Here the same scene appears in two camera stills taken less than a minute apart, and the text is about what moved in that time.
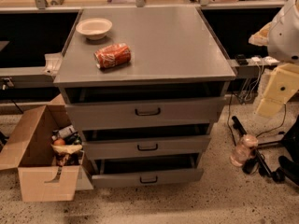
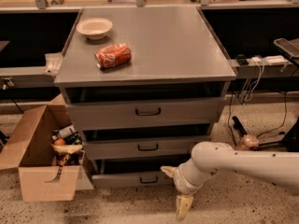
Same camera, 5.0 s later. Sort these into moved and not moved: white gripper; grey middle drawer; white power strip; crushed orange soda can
Moved: white gripper
Not moved: white power strip; crushed orange soda can; grey middle drawer
